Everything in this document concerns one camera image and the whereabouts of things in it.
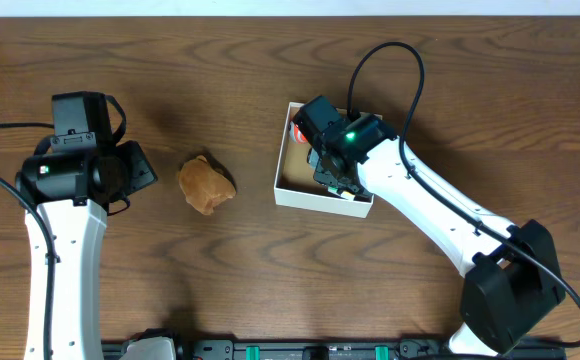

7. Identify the colourful puzzle cube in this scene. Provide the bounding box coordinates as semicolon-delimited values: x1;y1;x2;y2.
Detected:
328;187;356;201

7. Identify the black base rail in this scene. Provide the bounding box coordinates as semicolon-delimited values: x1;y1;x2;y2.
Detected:
100;327;566;360

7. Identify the white cardboard box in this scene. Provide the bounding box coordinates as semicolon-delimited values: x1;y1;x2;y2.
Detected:
273;102;374;218

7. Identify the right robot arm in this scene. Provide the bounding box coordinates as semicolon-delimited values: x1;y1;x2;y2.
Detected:
290;96;566;357

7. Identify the brown plush toy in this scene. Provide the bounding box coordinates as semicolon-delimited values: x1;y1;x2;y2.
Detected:
177;155;236;216

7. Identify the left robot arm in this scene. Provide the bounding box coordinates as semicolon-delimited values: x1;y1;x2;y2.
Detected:
16;91;158;359

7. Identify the orange ball with eye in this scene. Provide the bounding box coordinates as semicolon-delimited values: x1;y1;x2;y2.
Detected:
289;122;308;144

